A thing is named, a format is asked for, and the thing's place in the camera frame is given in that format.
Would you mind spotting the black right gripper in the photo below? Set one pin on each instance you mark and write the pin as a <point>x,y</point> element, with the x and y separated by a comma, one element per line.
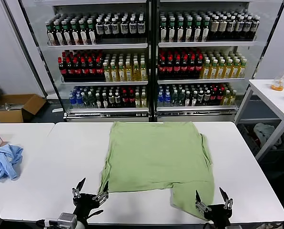
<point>218,214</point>

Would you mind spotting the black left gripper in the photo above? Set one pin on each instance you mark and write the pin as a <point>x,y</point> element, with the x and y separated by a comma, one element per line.
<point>84,205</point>

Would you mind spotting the light green t-shirt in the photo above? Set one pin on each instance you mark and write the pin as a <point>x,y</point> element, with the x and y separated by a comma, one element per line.
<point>156,155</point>

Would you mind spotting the white metal shelf board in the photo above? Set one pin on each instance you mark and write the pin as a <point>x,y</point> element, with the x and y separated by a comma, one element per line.
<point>96,46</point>
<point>204,44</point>
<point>104,82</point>
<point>108,110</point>
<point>194,109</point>
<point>199,80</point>

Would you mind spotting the pale crumpled cloth pile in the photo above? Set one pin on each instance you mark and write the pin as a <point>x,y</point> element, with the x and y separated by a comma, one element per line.
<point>263,133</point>

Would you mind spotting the white paper scrap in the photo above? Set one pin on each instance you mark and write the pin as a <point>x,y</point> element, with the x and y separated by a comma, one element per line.
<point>57,110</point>

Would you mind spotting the crumpled light blue cloth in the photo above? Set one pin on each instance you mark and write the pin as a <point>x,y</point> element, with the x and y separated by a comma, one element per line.
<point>3,162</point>

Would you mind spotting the small clear green bottle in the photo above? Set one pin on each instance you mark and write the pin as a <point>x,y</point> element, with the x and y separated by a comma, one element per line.
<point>92,101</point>
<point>174,99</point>
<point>181,99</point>
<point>85,101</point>

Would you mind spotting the small dark white label bottle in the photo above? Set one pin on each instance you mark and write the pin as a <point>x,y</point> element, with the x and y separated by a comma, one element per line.
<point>187,99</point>
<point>194,99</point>
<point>206,97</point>
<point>118,100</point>
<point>105,101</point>
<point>111,100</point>
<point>98,101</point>
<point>200,98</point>

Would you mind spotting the small blue water bottle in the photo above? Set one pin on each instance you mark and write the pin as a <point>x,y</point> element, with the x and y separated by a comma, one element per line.
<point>79,101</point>
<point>161,99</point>
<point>167,99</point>
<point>72,101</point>

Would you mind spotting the small red cap cola bottle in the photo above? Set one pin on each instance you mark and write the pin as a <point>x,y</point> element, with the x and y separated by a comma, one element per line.
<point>220,96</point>
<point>131,100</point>
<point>213,97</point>
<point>124,100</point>

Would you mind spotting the small yellow drink bottle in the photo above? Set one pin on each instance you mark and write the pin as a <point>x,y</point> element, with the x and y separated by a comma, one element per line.
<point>232,97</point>
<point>137,101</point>
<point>144,101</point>
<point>226,98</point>

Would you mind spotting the open brown cardboard box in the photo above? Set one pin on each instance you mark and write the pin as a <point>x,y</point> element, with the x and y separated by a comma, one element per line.
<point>30,102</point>

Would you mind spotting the bundle of metal brackets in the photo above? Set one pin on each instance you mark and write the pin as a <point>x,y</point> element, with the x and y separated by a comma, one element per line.
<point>12,106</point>

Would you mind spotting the white side table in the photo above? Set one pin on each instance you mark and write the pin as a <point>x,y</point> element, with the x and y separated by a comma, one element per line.
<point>263,89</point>

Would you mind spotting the glass jar with orange liquid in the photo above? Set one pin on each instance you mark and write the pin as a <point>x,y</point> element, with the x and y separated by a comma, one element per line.
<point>277,87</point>

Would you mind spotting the green cap dark bottle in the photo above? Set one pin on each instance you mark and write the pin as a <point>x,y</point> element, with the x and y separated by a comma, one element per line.
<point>205,31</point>
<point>67,35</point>
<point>163,32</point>
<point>75,35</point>
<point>197,31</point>
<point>51,35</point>
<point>189,31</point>
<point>92,35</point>
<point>59,35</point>
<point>84,35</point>
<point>180,31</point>
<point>172,32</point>

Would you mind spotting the white cap navy label bottle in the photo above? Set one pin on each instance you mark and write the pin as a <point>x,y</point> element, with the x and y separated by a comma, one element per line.
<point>107,28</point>
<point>239,25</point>
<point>115,28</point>
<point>255,24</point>
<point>247,25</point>
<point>124,28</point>
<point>132,27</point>
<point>99,28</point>
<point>230,25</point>
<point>141,27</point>

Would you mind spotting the glass cabinet door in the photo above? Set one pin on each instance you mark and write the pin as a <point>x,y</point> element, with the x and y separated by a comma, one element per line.
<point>32,35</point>
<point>263,35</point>

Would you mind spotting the white cap beige label bottle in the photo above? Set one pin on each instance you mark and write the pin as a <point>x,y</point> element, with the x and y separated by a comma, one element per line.
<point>214,26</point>
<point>223,25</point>

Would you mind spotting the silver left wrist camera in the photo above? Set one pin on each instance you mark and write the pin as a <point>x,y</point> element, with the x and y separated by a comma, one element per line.
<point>67,220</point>

